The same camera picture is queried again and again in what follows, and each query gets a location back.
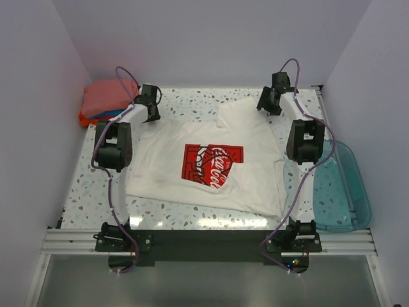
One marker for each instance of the aluminium frame rail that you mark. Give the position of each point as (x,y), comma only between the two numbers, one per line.
(84,242)

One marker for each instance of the blue folded t-shirt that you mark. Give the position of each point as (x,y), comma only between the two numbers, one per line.
(107,114)

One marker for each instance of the teal translucent plastic bin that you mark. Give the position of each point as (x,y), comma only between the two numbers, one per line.
(340,201)

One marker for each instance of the orange folded t-shirt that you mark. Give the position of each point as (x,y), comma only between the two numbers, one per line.
(85,122)

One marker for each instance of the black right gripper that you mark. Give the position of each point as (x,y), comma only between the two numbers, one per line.
(263,103)

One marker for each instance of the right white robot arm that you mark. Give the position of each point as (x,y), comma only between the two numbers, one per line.
(304,149)

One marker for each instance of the white t-shirt with red print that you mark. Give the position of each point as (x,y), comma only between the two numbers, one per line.
(233,163)

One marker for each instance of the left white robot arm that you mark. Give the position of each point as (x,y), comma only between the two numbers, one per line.
(113,154)

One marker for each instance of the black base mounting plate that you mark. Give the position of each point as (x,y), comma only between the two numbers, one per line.
(294,263)

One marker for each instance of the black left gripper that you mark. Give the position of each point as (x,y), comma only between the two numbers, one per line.
(156,116)

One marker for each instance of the pink folded t-shirt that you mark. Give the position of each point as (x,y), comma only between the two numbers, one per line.
(107,95)

